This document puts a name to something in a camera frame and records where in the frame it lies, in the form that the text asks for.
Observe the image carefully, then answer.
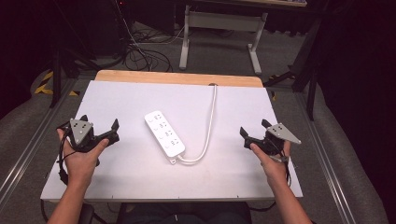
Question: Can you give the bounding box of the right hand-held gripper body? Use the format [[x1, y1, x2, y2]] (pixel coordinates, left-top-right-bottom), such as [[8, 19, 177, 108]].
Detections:
[[243, 122, 303, 157]]

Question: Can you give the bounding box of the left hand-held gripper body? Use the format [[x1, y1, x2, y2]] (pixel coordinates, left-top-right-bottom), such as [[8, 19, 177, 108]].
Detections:
[[64, 118, 120, 153]]

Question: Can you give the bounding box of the person's right hand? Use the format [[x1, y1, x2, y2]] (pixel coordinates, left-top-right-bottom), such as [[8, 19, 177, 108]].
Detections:
[[249, 140, 292, 189]]

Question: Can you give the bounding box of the person's left hand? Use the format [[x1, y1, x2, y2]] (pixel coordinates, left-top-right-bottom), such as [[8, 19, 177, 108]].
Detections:
[[56, 128, 110, 188]]

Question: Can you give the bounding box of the white power strip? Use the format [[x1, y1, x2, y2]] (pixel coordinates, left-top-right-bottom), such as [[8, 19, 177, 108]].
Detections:
[[144, 109, 187, 165]]

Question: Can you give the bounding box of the yellow black floor tape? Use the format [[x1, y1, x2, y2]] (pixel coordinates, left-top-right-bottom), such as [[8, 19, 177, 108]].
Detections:
[[34, 70, 80, 97]]

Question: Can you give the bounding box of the black metal stand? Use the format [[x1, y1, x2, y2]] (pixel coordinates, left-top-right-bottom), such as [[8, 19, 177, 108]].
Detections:
[[263, 17, 323, 121], [49, 0, 102, 109]]

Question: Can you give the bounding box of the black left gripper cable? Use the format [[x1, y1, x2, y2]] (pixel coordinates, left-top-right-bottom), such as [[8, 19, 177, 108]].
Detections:
[[55, 121, 72, 187]]

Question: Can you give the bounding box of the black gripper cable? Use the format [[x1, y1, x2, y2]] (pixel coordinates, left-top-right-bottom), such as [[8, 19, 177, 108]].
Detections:
[[55, 121, 72, 187], [279, 153, 293, 189]]

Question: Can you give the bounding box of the white power strip cable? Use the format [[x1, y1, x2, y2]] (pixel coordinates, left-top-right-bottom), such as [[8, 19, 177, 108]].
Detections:
[[177, 84, 219, 165]]

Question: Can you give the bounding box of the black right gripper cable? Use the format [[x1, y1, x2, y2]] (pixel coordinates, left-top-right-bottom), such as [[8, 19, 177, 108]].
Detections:
[[279, 153, 293, 189]]

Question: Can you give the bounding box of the metal floor rail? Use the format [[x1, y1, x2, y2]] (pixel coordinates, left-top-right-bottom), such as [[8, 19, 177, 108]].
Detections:
[[293, 91, 357, 224], [0, 77, 79, 200]]

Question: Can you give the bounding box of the tangle of black floor cables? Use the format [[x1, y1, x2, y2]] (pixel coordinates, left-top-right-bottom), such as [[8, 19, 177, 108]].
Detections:
[[115, 0, 185, 74]]

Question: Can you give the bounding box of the white frame desk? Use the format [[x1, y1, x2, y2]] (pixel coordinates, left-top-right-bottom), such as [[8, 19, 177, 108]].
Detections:
[[178, 0, 308, 76]]

